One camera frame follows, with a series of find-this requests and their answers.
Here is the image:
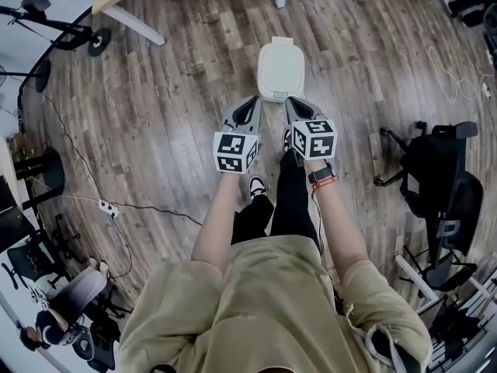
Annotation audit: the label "tangled white cable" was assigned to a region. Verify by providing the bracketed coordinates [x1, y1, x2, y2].
[426, 44, 497, 105]

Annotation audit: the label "black office chair green seat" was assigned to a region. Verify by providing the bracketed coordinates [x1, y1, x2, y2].
[0, 215, 79, 291]

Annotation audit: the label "black coat rack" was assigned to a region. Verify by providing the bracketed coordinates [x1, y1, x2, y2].
[0, 0, 113, 58]

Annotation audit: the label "dark round fan head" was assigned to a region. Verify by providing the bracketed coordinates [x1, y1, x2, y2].
[71, 326, 96, 361]

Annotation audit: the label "black floor fan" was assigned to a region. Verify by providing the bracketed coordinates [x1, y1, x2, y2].
[0, 59, 53, 94]

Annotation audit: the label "red wristband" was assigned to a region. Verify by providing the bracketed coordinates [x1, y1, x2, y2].
[311, 176, 338, 191]

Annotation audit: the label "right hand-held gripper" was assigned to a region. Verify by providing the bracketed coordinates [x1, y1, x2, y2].
[285, 96, 338, 167]

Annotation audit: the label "person's left shoe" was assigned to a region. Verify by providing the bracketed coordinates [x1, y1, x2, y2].
[248, 175, 268, 200]

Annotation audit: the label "beige t-shirt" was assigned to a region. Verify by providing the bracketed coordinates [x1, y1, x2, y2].
[118, 235, 434, 373]

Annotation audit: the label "dark grey cap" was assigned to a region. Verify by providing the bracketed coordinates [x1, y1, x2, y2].
[20, 0, 53, 12]

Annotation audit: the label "white pedal trash bin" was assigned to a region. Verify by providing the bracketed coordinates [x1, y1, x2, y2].
[256, 36, 307, 104]

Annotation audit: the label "person's left forearm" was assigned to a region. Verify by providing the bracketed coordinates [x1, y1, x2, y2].
[191, 172, 244, 276]

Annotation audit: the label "black trousers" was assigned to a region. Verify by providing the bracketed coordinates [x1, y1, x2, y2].
[231, 148, 324, 249]

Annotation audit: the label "black smartwatch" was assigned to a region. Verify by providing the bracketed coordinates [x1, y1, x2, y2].
[308, 162, 336, 184]

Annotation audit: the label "round table black pedestal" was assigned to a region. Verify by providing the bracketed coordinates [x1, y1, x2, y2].
[0, 135, 66, 211]

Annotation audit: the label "black mesh office chair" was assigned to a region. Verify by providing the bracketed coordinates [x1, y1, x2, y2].
[374, 120, 485, 256]

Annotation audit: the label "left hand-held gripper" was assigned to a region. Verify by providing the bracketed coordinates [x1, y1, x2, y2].
[212, 95, 264, 175]

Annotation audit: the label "black folding chair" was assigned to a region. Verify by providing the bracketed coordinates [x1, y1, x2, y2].
[395, 242, 491, 299]

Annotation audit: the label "white power cable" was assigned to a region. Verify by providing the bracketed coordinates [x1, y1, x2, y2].
[28, 176, 104, 204]

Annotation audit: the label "white power strip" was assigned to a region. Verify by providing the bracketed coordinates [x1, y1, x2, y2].
[98, 199, 120, 218]

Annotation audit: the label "grey black shoulder strap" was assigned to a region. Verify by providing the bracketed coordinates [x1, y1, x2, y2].
[364, 323, 423, 373]

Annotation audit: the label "black power cable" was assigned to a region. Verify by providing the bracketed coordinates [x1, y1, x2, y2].
[103, 214, 134, 280]
[116, 204, 203, 228]
[37, 90, 105, 204]

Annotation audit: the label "person's right forearm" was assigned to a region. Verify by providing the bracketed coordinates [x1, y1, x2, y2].
[306, 159, 368, 284]

